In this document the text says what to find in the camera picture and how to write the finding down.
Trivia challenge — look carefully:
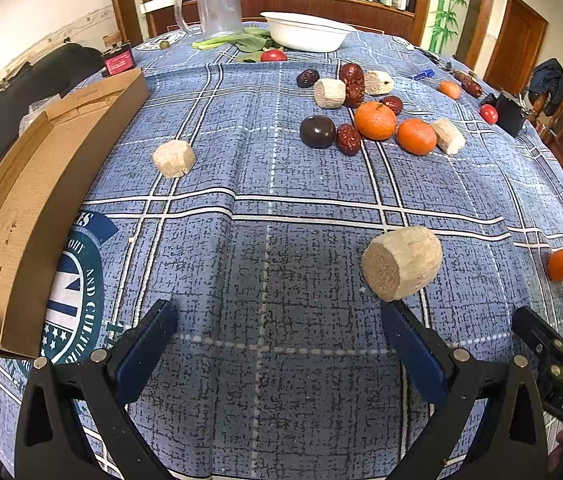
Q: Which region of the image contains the orange tangerine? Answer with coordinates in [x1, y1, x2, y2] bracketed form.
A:
[546, 248, 563, 283]
[396, 118, 437, 156]
[438, 80, 461, 100]
[354, 101, 396, 141]

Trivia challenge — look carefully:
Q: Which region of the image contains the beige yam chunk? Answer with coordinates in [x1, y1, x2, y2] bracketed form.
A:
[313, 78, 347, 110]
[152, 140, 196, 178]
[431, 118, 466, 155]
[361, 226, 443, 302]
[364, 70, 394, 96]

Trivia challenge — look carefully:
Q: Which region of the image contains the small red jujube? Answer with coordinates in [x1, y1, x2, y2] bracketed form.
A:
[380, 96, 403, 116]

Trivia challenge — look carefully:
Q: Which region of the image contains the dark purple plum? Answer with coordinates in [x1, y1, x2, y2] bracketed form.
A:
[300, 115, 336, 148]

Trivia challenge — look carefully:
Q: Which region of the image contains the dark wrinkled date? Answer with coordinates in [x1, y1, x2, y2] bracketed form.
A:
[295, 68, 321, 88]

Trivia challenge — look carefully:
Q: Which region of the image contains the person's right hand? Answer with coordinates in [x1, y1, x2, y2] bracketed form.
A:
[547, 428, 563, 474]

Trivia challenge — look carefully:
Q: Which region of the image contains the black cylindrical motor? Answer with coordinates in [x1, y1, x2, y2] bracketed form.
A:
[480, 90, 530, 138]

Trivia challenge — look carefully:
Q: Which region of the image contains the cardboard tray box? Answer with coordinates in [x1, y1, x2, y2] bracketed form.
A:
[0, 68, 148, 359]

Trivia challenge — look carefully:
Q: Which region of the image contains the red tomato right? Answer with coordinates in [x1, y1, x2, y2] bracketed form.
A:
[480, 104, 498, 125]

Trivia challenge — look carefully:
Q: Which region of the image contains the dark jacket on railing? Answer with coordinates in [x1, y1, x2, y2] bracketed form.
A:
[528, 58, 563, 115]

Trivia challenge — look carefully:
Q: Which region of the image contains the key bunch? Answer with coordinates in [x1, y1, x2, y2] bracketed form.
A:
[416, 47, 475, 81]

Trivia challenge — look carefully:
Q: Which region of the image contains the blue marker pen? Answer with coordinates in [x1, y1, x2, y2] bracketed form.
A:
[411, 70, 434, 80]

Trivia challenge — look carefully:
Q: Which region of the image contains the brown wooden door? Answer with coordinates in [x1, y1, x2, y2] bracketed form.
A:
[484, 0, 548, 94]

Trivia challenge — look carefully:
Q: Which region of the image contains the blue plaid tablecloth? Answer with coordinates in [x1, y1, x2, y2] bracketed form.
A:
[0, 20, 563, 480]

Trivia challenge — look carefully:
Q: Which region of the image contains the black sofa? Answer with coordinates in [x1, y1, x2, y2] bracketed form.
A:
[0, 44, 104, 161]

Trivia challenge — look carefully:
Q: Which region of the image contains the large red jujube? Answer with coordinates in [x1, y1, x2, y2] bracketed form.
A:
[339, 63, 365, 108]

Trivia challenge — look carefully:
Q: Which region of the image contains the clear plastic bag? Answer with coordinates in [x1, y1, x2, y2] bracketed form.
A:
[18, 93, 61, 136]

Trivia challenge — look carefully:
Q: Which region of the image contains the wooden counter cabinet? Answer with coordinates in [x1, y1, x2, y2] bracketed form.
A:
[106, 0, 438, 47]

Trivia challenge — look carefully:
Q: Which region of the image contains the dark jar pink label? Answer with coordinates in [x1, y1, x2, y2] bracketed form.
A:
[102, 42, 136, 77]

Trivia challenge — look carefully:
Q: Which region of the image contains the red tomato near greens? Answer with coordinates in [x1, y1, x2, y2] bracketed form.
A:
[260, 49, 287, 62]

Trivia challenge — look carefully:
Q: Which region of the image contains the white bowl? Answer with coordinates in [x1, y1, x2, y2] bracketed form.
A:
[261, 12, 355, 53]

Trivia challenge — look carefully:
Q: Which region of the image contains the green leafy vegetable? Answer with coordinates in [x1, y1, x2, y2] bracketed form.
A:
[193, 26, 285, 63]

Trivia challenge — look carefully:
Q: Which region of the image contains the clear plastic pitcher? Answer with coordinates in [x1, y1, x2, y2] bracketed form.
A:
[173, 0, 244, 39]

